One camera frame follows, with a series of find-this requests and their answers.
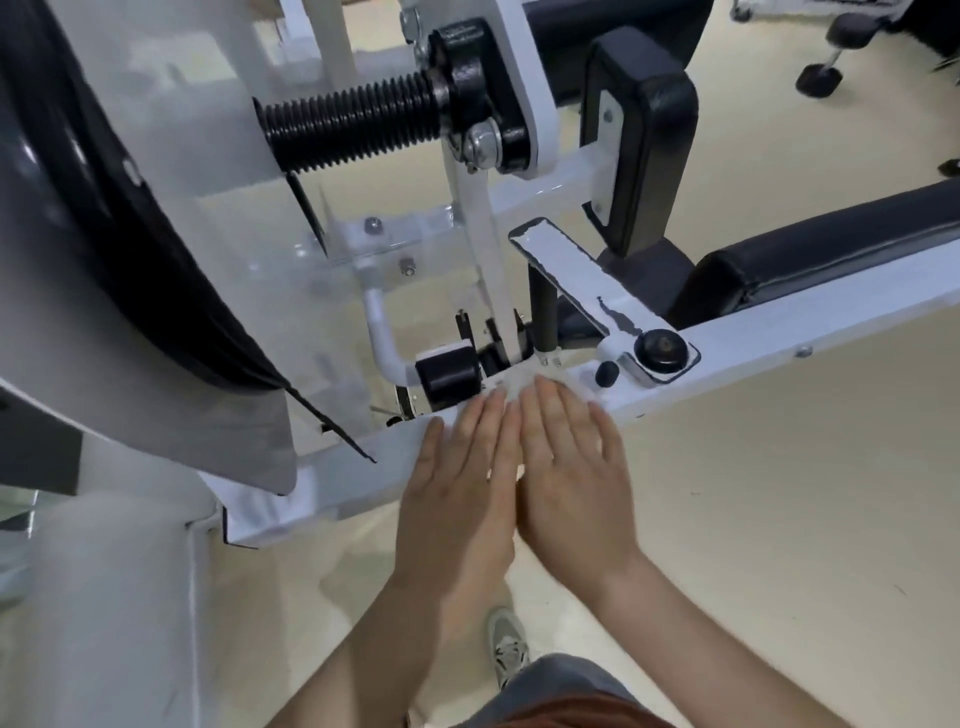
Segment white gym machine frame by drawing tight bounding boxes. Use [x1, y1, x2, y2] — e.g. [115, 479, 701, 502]
[0, 0, 960, 728]

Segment white cleaning wipe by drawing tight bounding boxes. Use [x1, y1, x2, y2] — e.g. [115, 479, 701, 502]
[483, 367, 601, 410]

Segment blue denim shorts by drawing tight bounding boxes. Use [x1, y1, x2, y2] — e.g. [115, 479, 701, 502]
[449, 653, 646, 728]

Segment black foam handle grip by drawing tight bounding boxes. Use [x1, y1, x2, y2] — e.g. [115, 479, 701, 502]
[528, 262, 561, 354]

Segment person's right hand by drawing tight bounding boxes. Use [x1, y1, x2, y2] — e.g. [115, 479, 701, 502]
[515, 374, 643, 603]

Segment black padded seat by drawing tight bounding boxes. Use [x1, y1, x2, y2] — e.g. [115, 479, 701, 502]
[558, 247, 697, 340]

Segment black rectangular chest pad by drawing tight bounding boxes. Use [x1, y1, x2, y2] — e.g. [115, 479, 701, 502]
[581, 28, 700, 260]

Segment person's left forearm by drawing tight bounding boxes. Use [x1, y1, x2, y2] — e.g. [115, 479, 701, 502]
[266, 577, 496, 728]

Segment person's right forearm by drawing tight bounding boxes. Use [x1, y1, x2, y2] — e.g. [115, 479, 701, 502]
[596, 554, 849, 728]

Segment person's right sneaker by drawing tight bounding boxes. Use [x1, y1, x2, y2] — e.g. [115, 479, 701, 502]
[487, 607, 532, 691]

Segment person's left hand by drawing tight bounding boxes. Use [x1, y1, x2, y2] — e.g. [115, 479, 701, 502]
[393, 389, 523, 603]

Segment black dumbbell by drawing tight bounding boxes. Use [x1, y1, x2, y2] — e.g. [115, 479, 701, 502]
[794, 11, 890, 99]

